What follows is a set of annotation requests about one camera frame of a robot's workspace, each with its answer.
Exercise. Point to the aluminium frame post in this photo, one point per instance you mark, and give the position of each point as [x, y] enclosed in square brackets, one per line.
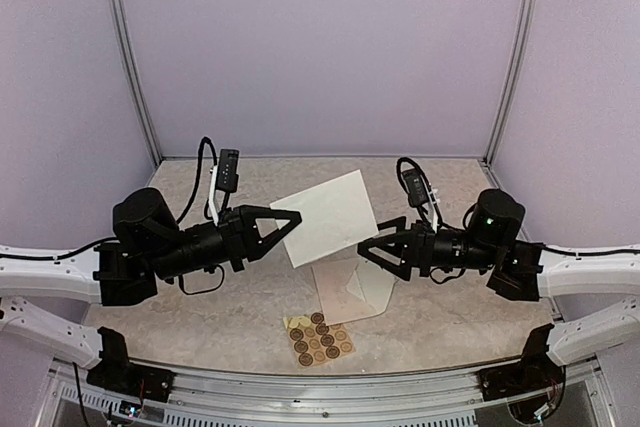
[516, 60]
[133, 80]

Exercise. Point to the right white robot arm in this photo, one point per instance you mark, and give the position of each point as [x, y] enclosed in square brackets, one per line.
[520, 271]

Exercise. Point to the front aluminium rail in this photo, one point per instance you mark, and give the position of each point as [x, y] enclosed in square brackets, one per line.
[209, 397]

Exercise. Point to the cream letter with ornate border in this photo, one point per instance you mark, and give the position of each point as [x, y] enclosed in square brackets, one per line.
[336, 214]

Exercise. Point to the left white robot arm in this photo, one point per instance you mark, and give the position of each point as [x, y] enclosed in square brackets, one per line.
[148, 246]

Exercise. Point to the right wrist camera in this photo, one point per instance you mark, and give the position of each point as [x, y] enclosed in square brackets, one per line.
[417, 192]

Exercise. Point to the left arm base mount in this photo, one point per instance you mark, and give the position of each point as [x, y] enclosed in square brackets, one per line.
[131, 379]

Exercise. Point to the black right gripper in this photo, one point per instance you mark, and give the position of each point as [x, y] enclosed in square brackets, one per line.
[415, 248]

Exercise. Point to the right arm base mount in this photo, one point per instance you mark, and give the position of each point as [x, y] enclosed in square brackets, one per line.
[516, 379]

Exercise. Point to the brown seal sticker sheet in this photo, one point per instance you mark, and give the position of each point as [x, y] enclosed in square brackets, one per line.
[314, 342]

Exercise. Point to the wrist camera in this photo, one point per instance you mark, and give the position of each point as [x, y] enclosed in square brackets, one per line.
[227, 177]
[417, 192]

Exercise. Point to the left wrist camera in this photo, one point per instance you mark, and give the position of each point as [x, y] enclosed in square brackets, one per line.
[227, 177]

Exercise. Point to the left aluminium frame post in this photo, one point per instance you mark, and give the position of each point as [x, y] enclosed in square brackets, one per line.
[133, 80]

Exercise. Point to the pink envelope with cream flap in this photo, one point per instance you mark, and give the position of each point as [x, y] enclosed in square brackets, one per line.
[352, 289]

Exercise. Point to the right aluminium frame post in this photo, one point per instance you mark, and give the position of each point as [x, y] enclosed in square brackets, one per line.
[516, 60]

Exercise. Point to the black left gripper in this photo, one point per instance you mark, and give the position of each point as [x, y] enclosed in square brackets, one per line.
[241, 237]

